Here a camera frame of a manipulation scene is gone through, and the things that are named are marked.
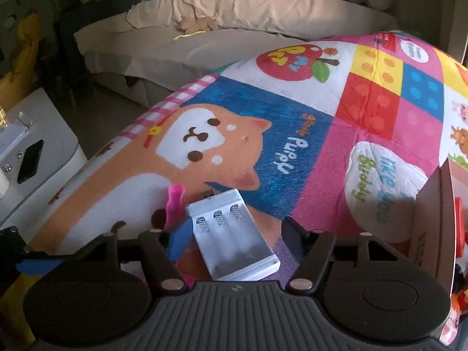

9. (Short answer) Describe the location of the black phone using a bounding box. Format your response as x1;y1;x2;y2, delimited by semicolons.
16;139;45;185

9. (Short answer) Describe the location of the yellow cloth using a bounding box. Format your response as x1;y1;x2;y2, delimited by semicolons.
0;12;42;100

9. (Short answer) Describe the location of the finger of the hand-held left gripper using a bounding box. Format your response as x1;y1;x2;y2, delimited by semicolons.
0;226;65;276

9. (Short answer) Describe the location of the pink plastic clip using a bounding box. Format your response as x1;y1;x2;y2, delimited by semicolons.
163;183;186;235

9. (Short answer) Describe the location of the beige covered sofa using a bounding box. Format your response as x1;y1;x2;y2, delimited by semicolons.
73;0;403;109

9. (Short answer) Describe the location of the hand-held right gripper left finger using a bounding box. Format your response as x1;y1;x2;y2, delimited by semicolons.
73;216;194;294

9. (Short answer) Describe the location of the red plastic bowl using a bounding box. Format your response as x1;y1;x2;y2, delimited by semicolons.
454;197;468;261

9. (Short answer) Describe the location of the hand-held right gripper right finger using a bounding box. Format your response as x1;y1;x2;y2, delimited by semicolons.
281;216;400;294

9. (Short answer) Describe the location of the pink gift box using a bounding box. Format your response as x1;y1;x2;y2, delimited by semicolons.
407;158;468;322

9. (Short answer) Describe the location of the white battery charger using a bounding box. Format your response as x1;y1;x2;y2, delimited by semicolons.
184;188;282;282

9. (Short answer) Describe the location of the white appliance with black panel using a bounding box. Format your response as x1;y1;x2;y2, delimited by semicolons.
0;87;89;228

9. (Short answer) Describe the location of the small brown plush toy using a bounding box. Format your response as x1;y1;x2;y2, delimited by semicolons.
178;16;217;34

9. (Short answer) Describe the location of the colourful printed play mat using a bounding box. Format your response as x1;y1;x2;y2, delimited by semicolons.
27;31;468;348

